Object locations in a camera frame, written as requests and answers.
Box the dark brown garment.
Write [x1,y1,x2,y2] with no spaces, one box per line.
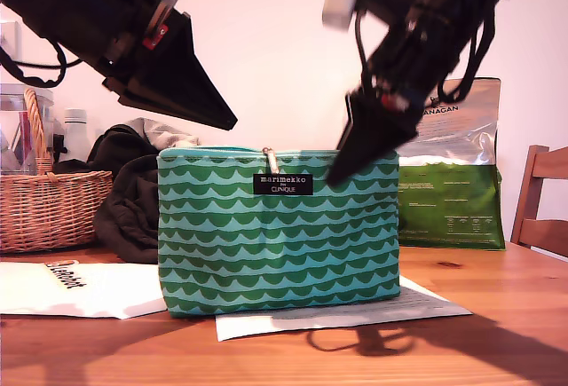
[86,124,161,266]

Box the clear plastic container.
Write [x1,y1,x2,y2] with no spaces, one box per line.
[0,86,55,177]

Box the white wall switch plate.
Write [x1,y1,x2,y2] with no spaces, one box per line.
[0,21,21,64]

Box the white insulated bottle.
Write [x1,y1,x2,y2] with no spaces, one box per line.
[61,108,90,163]

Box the silver green pet food bag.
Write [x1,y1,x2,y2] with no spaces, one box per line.
[397,77,506,253]

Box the wooden chair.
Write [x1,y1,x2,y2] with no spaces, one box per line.
[509,145,568,259]

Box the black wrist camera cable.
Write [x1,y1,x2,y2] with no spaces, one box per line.
[353,12,378,94]

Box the green wave-patterned zip pouch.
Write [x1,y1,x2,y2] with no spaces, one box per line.
[157,146,402,319]

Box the wicker basket with handle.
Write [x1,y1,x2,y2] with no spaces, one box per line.
[0,88,114,255]

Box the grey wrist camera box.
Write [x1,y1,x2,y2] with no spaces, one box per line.
[322,0,359,30]

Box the blank white paper sheet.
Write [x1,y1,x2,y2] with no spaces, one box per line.
[0,263,169,319]

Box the printed white paper sheet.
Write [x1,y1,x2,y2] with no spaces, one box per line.
[215,279,474,342]

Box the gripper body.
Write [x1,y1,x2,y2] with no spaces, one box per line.
[102,2,184,90]

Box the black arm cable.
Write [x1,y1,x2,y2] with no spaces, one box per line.
[437,0,511,103]
[0,39,85,90]

